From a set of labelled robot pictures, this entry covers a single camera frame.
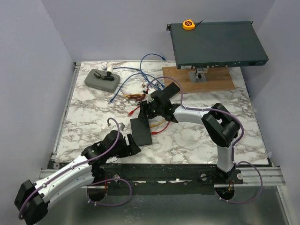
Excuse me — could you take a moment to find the grey metal stand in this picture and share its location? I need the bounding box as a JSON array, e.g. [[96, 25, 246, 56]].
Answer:
[[188, 68, 208, 83]]

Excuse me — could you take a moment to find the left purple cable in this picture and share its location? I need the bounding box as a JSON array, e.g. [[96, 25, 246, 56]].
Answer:
[[18, 117, 132, 220]]

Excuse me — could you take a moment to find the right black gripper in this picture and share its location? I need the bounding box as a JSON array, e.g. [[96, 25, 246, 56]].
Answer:
[[138, 99, 164, 121]]

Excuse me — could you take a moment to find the wooden board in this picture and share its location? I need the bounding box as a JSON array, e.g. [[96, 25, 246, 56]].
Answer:
[[162, 67, 235, 93]]

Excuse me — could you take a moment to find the long blue ethernet cable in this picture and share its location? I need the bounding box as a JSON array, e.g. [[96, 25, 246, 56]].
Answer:
[[109, 67, 155, 103]]

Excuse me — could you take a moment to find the grey case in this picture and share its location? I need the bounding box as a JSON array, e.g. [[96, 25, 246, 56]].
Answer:
[[84, 69, 120, 93]]

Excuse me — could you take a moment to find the red-brown handle tool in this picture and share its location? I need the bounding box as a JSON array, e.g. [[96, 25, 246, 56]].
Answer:
[[123, 94, 146, 103]]

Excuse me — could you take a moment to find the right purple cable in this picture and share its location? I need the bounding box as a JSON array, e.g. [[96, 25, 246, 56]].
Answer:
[[146, 76, 263, 204]]

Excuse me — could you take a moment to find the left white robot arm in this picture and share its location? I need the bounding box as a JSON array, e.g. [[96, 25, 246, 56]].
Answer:
[[14, 130, 141, 225]]

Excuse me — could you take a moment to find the purple cable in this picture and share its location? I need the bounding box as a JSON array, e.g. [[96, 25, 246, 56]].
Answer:
[[18, 117, 132, 220], [146, 76, 263, 204]]

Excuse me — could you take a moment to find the black T-shaped fitting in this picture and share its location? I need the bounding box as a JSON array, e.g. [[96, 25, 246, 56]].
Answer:
[[93, 71, 115, 81]]

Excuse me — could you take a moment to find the red ethernet cable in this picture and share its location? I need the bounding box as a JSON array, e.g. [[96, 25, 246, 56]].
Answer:
[[127, 106, 171, 135]]

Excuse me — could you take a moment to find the yellow tape measure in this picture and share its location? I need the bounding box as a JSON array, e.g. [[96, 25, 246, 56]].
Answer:
[[182, 19, 203, 30]]

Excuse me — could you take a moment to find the dark green rack unit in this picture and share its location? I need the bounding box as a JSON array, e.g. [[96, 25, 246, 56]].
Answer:
[[166, 21, 269, 69]]

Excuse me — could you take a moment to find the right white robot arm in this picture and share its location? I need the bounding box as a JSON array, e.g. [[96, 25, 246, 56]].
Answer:
[[139, 90, 244, 184]]

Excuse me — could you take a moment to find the black TP-Link network switch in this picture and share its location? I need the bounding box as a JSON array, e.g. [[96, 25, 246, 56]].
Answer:
[[130, 118, 152, 146]]

